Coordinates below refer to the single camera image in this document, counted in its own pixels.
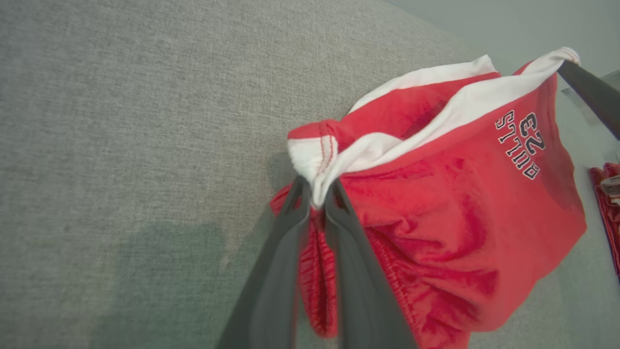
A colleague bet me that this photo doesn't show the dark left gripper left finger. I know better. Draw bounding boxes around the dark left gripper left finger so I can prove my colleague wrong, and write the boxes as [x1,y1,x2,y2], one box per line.
[216,175,310,349]

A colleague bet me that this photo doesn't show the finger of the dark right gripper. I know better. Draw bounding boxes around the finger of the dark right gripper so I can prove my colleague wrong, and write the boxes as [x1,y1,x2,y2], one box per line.
[557,61,620,141]

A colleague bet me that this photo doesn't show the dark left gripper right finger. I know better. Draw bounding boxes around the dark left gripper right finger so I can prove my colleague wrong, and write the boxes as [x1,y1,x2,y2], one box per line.
[324,179,417,349]

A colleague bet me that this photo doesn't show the red white t-shirt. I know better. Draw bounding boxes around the red white t-shirt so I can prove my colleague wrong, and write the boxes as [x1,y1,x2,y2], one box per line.
[589,162,620,281]

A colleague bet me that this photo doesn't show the red white basketball shorts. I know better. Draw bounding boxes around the red white basketball shorts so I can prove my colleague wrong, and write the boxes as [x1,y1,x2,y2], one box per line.
[270,47,588,349]

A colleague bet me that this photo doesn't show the grey fabric sofa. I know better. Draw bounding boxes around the grey fabric sofa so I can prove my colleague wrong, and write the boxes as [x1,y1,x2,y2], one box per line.
[0,0,587,349]

